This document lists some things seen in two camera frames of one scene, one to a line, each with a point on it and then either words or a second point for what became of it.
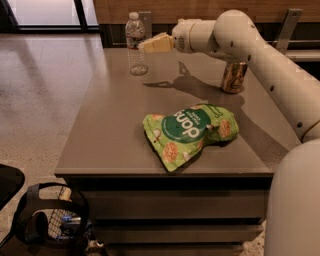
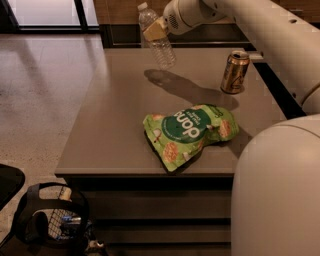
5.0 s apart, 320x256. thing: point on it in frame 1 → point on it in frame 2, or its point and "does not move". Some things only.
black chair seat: [12, 180] does not move
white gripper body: [180, 36] → [177, 17]
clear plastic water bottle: [135, 36] → [161, 48]
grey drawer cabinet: [213, 203] does not move
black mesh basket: [59, 227] does not move
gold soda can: [233, 77] does not move
